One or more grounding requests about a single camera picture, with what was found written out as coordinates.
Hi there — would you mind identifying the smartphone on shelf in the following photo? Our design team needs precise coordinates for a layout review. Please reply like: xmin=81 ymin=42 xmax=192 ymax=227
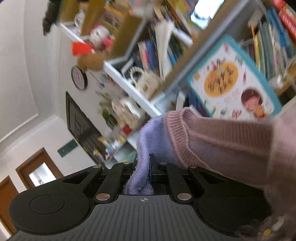
xmin=191 ymin=0 xmax=224 ymax=30

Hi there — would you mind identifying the pink and purple sweater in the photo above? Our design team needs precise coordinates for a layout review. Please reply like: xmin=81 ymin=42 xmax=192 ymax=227
xmin=124 ymin=108 xmax=295 ymax=210

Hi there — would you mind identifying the row of upright books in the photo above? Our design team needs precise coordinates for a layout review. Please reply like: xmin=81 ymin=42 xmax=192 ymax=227
xmin=240 ymin=6 xmax=295 ymax=81

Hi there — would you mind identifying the teal children's sound book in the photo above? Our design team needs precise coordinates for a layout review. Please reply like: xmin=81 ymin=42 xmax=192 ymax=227
xmin=187 ymin=35 xmax=282 ymax=121

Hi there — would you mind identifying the floral fabric bag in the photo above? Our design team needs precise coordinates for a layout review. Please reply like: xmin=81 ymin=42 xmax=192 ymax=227
xmin=111 ymin=97 xmax=145 ymax=129

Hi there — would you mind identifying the round wall clock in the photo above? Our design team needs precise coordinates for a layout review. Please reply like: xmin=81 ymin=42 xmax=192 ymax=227
xmin=71 ymin=65 xmax=88 ymax=91

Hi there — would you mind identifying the brown plush toy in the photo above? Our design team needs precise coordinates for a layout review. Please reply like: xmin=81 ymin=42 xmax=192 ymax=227
xmin=77 ymin=53 xmax=106 ymax=71

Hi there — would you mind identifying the cream quilted handbag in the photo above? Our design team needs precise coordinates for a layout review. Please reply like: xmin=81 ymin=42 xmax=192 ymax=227
xmin=129 ymin=66 xmax=161 ymax=100

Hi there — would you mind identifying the white bookshelf frame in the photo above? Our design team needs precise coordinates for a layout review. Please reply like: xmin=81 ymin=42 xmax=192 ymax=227
xmin=103 ymin=61 xmax=162 ymax=118

